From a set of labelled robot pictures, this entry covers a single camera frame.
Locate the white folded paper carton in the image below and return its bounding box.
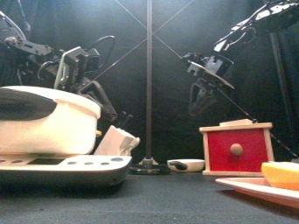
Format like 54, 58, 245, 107
94, 125, 142, 158

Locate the small plain wooden block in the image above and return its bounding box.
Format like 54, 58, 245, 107
219, 118, 256, 127

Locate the grey metal pole with base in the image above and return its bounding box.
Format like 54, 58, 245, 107
129, 0, 173, 176

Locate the red wooden box with knob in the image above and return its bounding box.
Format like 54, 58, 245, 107
199, 122, 277, 178

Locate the grey white toy cooker base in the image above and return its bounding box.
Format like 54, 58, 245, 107
0, 153, 134, 187

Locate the orange toy fruit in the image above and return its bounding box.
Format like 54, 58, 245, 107
261, 161, 299, 192

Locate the pink plastic plate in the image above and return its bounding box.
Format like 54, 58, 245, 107
215, 177, 299, 210

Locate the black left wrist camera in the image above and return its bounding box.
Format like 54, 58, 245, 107
85, 47, 103, 74

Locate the black looped cable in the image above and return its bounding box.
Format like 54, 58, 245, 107
85, 34, 118, 72

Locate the large white pot black handle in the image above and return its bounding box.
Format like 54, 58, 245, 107
0, 85, 103, 156

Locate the dark metal frame post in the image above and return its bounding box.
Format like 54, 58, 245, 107
268, 31, 298, 160

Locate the small white pan black handle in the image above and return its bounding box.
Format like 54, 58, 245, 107
166, 158, 206, 173

